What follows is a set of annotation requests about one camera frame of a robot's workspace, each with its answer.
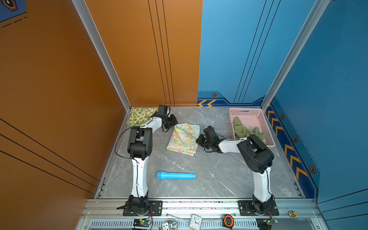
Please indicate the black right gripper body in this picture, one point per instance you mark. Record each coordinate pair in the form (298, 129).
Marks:
(203, 142)

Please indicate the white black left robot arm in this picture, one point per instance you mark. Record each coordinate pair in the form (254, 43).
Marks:
(139, 148)

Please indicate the green circuit board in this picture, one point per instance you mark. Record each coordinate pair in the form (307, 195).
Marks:
(141, 224)

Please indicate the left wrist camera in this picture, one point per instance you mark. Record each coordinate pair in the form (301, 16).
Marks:
(163, 110)

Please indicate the right circuit board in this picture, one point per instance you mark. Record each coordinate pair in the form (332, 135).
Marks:
(266, 224)

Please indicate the aluminium corner post right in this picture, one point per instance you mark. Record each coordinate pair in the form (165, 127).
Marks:
(310, 23)

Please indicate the blue toy microphone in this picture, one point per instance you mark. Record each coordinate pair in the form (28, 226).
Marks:
(174, 175)

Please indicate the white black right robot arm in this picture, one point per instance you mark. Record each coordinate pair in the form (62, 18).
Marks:
(257, 156)

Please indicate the pastel floral skirt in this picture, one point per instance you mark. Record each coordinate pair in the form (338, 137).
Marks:
(183, 139)

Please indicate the brass round knob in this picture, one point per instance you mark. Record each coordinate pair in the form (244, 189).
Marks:
(293, 214)

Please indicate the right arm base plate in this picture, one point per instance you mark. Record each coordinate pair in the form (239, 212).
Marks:
(257, 208)

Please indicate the aluminium front rail frame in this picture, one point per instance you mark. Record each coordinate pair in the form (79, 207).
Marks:
(107, 214)

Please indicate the pink perforated plastic basket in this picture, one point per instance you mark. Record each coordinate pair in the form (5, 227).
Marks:
(251, 118)

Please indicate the aluminium corner post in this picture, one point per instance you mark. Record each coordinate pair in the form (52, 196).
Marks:
(310, 23)
(91, 28)

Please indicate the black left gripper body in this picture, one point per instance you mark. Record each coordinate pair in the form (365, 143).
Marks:
(170, 121)

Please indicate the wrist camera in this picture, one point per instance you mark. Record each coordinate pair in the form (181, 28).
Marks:
(163, 110)
(210, 134)

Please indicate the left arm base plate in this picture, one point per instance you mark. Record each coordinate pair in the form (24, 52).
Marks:
(152, 207)

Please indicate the small white clock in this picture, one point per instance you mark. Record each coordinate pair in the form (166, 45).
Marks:
(195, 222)

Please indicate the lemon print skirt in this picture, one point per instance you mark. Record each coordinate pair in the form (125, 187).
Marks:
(140, 116)

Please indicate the olive green ruffled skirt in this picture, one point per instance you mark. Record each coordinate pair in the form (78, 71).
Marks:
(242, 132)

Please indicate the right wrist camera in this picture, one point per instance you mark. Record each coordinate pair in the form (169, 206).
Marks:
(210, 134)

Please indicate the orange black tape measure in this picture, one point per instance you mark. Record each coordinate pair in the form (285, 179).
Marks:
(227, 222)

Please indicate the aluminium corner post left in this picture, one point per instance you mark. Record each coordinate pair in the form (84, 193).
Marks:
(91, 28)

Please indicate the white power plug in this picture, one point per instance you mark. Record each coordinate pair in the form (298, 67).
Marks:
(169, 224)

